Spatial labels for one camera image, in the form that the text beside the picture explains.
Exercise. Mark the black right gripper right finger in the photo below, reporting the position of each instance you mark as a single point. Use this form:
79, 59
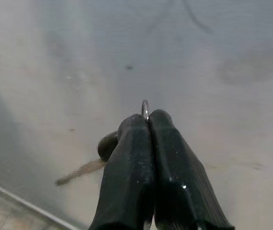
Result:
181, 177

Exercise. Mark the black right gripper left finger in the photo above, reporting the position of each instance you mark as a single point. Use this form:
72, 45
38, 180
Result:
129, 177

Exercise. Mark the white baseboard strip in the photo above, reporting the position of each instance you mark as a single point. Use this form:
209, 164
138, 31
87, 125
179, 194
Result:
23, 203

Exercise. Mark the key with dark head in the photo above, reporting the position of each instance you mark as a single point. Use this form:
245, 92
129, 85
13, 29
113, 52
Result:
102, 149

